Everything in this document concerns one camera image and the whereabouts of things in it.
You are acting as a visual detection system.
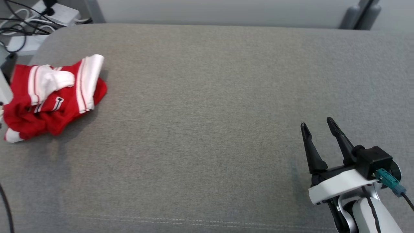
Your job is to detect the red shorts black print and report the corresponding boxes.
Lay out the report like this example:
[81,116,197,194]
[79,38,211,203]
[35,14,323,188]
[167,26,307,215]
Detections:
[3,94,97,143]

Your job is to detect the white power strip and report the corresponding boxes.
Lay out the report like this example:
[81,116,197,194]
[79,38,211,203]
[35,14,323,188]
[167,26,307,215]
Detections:
[31,0,80,26]

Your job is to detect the black cable bundle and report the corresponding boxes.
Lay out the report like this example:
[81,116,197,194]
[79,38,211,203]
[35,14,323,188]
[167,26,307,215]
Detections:
[0,0,93,54]

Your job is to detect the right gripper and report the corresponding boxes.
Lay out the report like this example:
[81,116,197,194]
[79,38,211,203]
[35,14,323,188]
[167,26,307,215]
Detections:
[300,117,384,205]

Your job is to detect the red jersey white sleeves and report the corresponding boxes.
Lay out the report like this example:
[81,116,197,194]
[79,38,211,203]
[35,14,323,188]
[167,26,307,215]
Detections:
[11,54,108,114]

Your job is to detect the thin black cable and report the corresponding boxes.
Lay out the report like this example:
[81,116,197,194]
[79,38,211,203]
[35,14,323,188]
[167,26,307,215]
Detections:
[401,193,414,211]
[0,183,14,233]

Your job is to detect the grey metal post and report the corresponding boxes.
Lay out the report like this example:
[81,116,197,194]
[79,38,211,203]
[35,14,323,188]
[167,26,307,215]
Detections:
[339,0,383,30]

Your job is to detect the teal cable connector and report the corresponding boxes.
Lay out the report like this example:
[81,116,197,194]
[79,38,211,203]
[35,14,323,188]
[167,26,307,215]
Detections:
[375,168,407,197]

